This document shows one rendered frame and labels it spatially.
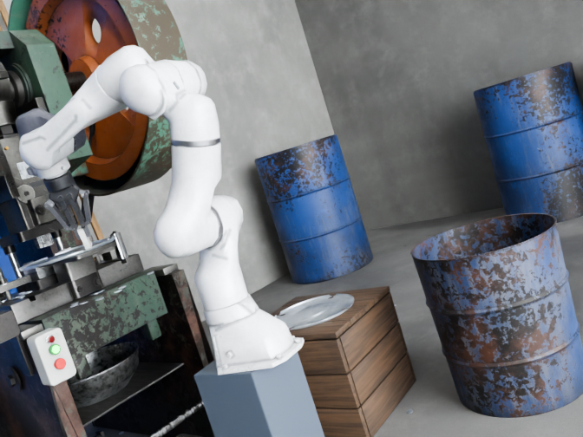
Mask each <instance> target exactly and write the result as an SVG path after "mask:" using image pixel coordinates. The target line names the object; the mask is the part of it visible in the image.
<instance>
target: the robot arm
mask: <svg viewBox="0 0 583 437"><path fill-rule="evenodd" d="M206 85H207V83H206V76H205V73H204V72H203V70H202V69H201V67H200V66H198V65H196V64H195V63H193V62H190V61H187V60H185V61H171V60H161V61H157V62H155V61H154V60H153V59H152V58H151V57H150V56H149V55H148V53H147V52H146V51H145V50H144V49H143V48H140V47H137V46H135V45H130V46H124V47H122V48H121V49H119V50H117V51H116V52H114V53H113V54H112V55H111V56H109V57H108V58H107V59H106V60H105V61H104V62H103V63H102V65H99V66H98V68H97V69H96V70H95V72H94V73H93V74H92V75H91V76H90V77H89V78H88V79H87V80H86V81H85V83H84V84H83V85H82V86H81V87H80V89H79V90H78V91H77V92H76V93H75V95H74V96H73V97H72V98H71V99H70V100H69V102H68V103H67V104H66V105H65V106H64V107H63V109H62V110H61V111H59V112H58V113H57V114H51V113H48V112H46V111H45V110H44V109H42V108H34V109H32V110H30V111H28V112H26V113H24V114H21V115H19V116H18V117H17V118H16V128H17V132H18V134H19V137H20V140H19V152H20V156H21V157H22V159H23V161H24V162H25V164H26V165H28V166H29V167H28V168H26V171H27V174H28V175H31V176H38V177H39V178H41V179H44V180H43V182H44V184H45V185H46V187H47V190H48V192H49V200H48V201H46V202H45V205H44V207H45V208H46V209H48V210H50V211H51V212H52V214H53V215H54V216H55V217H56V219H57V220H58V221H59V222H60V224H61V225H62V226H63V228H64V229H65V230H66V231H68V230H72V231H74V233H75V235H76V238H77V239H78V240H79V239H81V240H82V242H83V245H84V247H85V249H86V251H87V250H90V249H91V247H92V244H91V241H90V239H89V237H90V231H89V228H88V224H90V223H91V219H92V218H91V212H90V207H89V201H88V194H89V189H86V190H83V189H80V187H79V186H78V185H77V184H76V183H75V181H74V179H73V176H72V174H71V172H70V171H69V170H68V169H69V168H70V164H69V161H68V158H67V157H68V156H69V155H71V154H72V153H74V152H75V151H77V150H78V149H79V148H81V147H82V146H84V145H85V142H86V139H87V136H86V132H85V128H86V127H88V126H90V125H92V124H94V123H96V122H97V121H101V120H103V119H105V118H107V117H109V116H110V115H112V114H115V113H117V112H119V111H121V110H123V109H125V108H130V109H132V110H133V111H135V112H137V113H140V114H144V115H146V116H148V117H150V118H151V119H153V120H156V119H157V118H158V117H159V116H160V115H163V117H164V118H165V119H166V120H167V121H168V123H169V126H170V135H171V154H172V184H171V187H170V191H169V194H168V199H167V205H166V207H165V208H164V210H163V212H162V214H161V215H160V217H159V219H158V220H157V222H156V225H155V228H154V242H155V244H156V245H157V247H158V248H159V250H160V252H162V253H163V254H164V255H165V256H167V257H168V258H184V257H188V256H190V255H193V254H194V253H196V252H198V251H199V252H200V261H199V266H198V269H197V271H196V272H195V276H194V282H195V284H196V287H197V290H198V292H199V295H200V300H201V302H202V304H203V307H204V309H203V314H204V317H205V319H206V324H207V325H209V329H210V332H211V337H212V341H213V349H214V354H215V363H216V369H217V370H218V375H225V374H231V373H238V372H245V371H251V370H258V369H270V368H273V367H275V366H277V365H279V364H280V363H282V362H285V361H287V360H288V359H289V358H290V357H292V356H293V355H294V354H295V353H296V352H298V351H299V350H300V349H301V348H302V346H303V344H304V342H305V340H304V338H298V337H295V336H292V334H291V332H290V331H289V329H288V327H287V325H286V323H284V322H283V321H281V320H279V319H277V318H276V317H274V316H272V315H270V314H268V313H266V312H264V311H263V310H261V309H259V307H258V305H257V304H256V303H255V302H254V300H253V299H252V297H251V296H250V294H248V293H247V289H246V284H245V281H244V278H243V275H242V272H241V269H240V266H239V254H238V242H239V230H240V227H241V225H242V223H243V211H242V208H241V207H240V205H239V202H238V200H236V199H235V198H233V197H230V196H226V195H216V196H213V192H214V188H215V187H216V186H217V184H218V183H219V181H220V179H221V175H222V165H221V141H220V135H219V120H218V115H217V112H216V108H215V104H214V103H213V101H212V100H211V99H210V98H208V97H206V96H204V94H205V92H206ZM79 193H80V194H81V197H83V205H84V211H85V216H86V220H85V218H84V217H83V214H82V211H81V209H80V206H79V205H78V202H77V198H78V195H79ZM53 201H54V202H55V203H57V204H58V205H60V206H61V207H62V209H63V210H64V212H65V214H66V217H67V219H68V221H69V222H68V221H67V219H66V218H64V217H63V215H62V214H61V213H60V211H59V210H58V209H57V208H56V206H55V203H54V202H53ZM69 205H71V206H72V208H73V209H74V211H75V215H76V217H77V218H78V220H79V223H80V225H78V224H77V223H76V221H75V218H74V216H73V213H72V211H71V210H70V208H69Z"/></svg>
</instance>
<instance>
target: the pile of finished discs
mask: <svg viewBox="0 0 583 437"><path fill-rule="evenodd" d="M329 297H332V296H330V295H325V296H321V297H314V298H311V299H308V300H305V301H303V302H301V303H296V304H294V305H292V306H291V307H289V308H287V309H285V310H282V311H281V312H280V315H283V314H285V315H283V316H277V315H276V316H275V317H276V318H277V319H279V320H281V321H283V322H284V323H286V325H287V327H288V329H289V328H291V329H290V330H293V329H302V328H306V327H310V326H313V325H316V324H319V323H323V322H325V321H328V320H330V319H332V318H334V317H336V316H339V315H340V314H342V313H344V312H345V311H347V308H348V309H349V308H350V307H351V306H352V305H353V304H354V297H353V296H352V295H349V294H336V295H335V296H334V297H333V298H330V299H328V298H329ZM344 308H346V309H344ZM342 309H344V310H342ZM292 327H294V328H292Z"/></svg>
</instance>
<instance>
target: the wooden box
mask: <svg viewBox="0 0 583 437"><path fill-rule="evenodd" d="M389 291H390V287H389V286H384V287H376V288H369V289H361V290H347V291H339V292H332V293H324V294H317V295H309V296H302V297H294V298H293V299H292V300H291V301H289V302H288V303H286V304H285V305H283V306H282V307H280V308H279V309H277V310H275V311H274V312H273V313H271V315H272V316H276V315H277V316H283V315H285V314H283V315H280V312H281V311H282V310H285V309H287V308H289V307H291V306H292V305H294V304H296V303H301V302H303V301H305V300H308V299H311V298H314V297H321V296H325V295H330V296H332V297H329V298H328V299H330V298H333V297H334V296H335V295H336V294H349V295H352V296H353V297H354V304H353V305H352V306H351V307H350V308H349V309H348V308H347V311H345V312H344V313H342V314H340V315H339V316H336V317H334V318H332V319H330V320H328V321H325V322H323V323H319V324H316V325H313V326H310V327H306V328H302V329H293V330H290V329H291V328H294V327H291V328H289V330H290V332H291V336H295V337H298V338H304V340H305V342H304V344H303V346H302V348H301V349H300V350H299V351H298V356H299V359H300V361H301V364H302V367H303V370H304V372H305V378H306V380H307V383H308V386H309V389H310V391H311V396H312V399H313V402H314V405H315V408H316V410H317V413H318V418H319V421H320V424H321V427H322V429H323V432H324V437H373V436H374V435H375V434H376V432H377V431H378V429H379V428H380V427H381V426H382V425H383V424H384V422H385V421H386V420H387V418H388V417H389V416H390V414H391V413H392V412H393V410H394V409H395V408H396V406H397V405H398V403H399V402H400V401H401V400H402V398H403V397H404V396H405V395H406V394H407V392H408V391H409V390H410V388H411V387H412V386H413V384H414V383H415V381H416V376H415V373H414V370H413V367H412V364H411V360H410V358H409V352H407V351H408V350H407V347H406V343H405V341H404V337H403V332H402V329H401V326H400V323H399V322H398V321H399V320H398V317H397V313H396V309H395V305H394V303H393V300H392V296H391V294H390V292H389Z"/></svg>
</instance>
